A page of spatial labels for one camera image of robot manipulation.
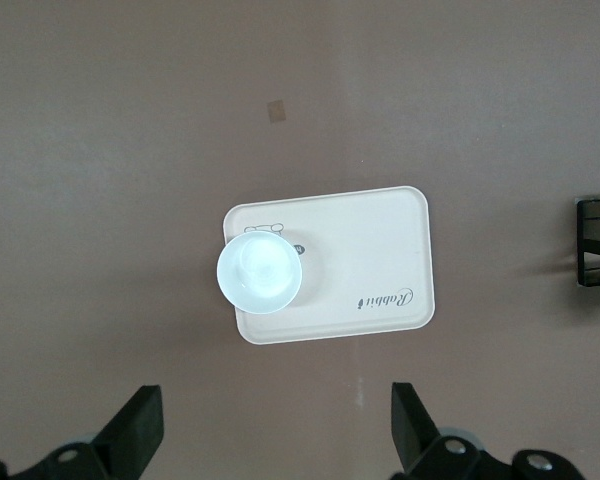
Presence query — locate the beige rabbit print tray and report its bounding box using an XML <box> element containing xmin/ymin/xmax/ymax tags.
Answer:
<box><xmin>222</xmin><ymin>185</ymin><xmax>436</xmax><ymax>346</ymax></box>

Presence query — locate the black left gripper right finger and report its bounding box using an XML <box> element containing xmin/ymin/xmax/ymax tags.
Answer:
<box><xmin>391</xmin><ymin>382</ymin><xmax>486</xmax><ymax>480</ymax></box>

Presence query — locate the white bowl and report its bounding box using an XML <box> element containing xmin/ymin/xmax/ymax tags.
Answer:
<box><xmin>216</xmin><ymin>231</ymin><xmax>303</xmax><ymax>315</ymax></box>

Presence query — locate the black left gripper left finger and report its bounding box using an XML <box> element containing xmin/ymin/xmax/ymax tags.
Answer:
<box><xmin>14</xmin><ymin>384</ymin><xmax>164</xmax><ymax>480</ymax></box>

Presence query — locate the black wire cup rack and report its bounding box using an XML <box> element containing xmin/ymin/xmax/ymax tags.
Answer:
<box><xmin>574</xmin><ymin>195</ymin><xmax>600</xmax><ymax>289</ymax></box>

